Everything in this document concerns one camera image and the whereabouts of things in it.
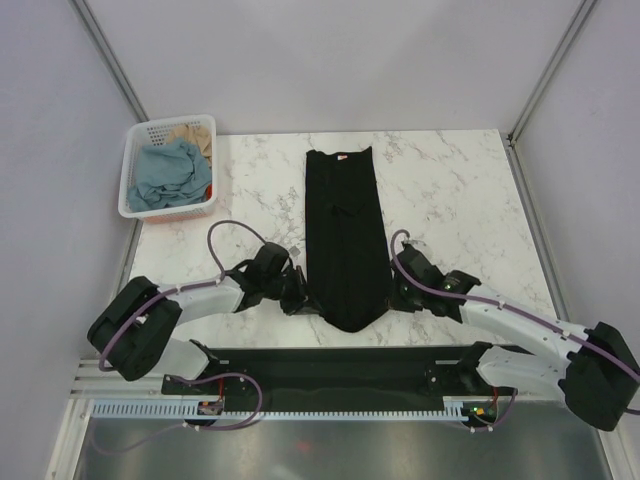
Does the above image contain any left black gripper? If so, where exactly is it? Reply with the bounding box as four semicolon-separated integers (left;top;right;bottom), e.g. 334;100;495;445
263;265;324;316

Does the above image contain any black t shirt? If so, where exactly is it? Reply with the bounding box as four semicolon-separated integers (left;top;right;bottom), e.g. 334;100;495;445
305;147;392;333

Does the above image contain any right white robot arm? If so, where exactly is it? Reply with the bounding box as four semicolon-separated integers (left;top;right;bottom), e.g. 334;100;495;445
391;243;639;432

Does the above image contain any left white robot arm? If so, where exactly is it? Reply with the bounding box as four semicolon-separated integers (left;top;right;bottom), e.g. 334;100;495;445
87;242;320;382

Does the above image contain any blue t shirt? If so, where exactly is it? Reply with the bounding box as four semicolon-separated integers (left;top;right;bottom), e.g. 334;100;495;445
127;139;212;212

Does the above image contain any white plastic basket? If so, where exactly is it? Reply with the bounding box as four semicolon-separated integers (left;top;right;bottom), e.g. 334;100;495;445
118;114;218;223

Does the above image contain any beige t shirt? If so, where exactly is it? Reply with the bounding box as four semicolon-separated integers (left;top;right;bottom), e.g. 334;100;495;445
165;124;213;165

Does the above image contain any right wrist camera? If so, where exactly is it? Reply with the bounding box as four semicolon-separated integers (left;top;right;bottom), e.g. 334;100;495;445
402;239;429;252

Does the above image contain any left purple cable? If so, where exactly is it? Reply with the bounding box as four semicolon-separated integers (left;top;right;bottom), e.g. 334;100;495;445
89;219;271;457

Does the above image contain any purple cable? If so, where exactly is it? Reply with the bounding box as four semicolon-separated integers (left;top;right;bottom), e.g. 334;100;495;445
89;219;271;457
389;229;640;434

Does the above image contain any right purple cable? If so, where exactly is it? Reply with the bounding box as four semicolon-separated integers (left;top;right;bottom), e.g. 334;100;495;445
389;229;640;434

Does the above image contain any aluminium profile rail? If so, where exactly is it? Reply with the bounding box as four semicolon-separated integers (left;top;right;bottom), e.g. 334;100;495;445
70;360;163;399

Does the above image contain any white slotted cable duct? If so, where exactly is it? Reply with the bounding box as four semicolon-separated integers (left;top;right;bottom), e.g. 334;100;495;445
91;398;498;423

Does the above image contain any left aluminium frame post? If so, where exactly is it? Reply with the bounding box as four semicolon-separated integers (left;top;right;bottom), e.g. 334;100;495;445
69;0;149;122

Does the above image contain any aluminium frame post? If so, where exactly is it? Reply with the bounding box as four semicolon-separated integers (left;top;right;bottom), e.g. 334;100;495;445
69;0;149;122
504;0;600;149

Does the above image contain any right aluminium frame post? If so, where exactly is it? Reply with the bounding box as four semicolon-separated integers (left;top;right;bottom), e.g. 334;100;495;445
504;0;600;149

